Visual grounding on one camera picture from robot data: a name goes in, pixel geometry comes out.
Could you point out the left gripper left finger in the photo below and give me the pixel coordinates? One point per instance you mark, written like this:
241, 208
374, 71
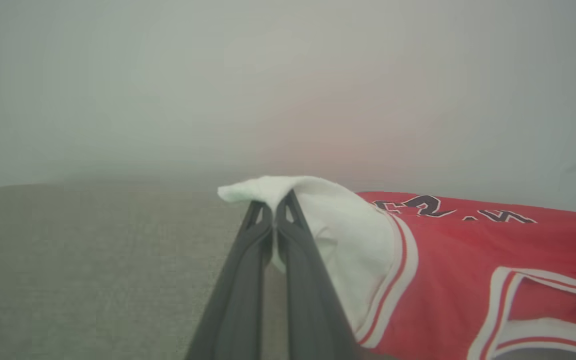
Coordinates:
240, 300

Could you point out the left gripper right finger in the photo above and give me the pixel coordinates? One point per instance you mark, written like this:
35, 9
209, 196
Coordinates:
308, 300

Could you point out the red white basketball jersey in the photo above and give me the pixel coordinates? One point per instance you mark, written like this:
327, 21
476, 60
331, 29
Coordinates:
468, 280

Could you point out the grey fabric sofa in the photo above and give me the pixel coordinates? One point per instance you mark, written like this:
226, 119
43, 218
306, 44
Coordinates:
93, 275

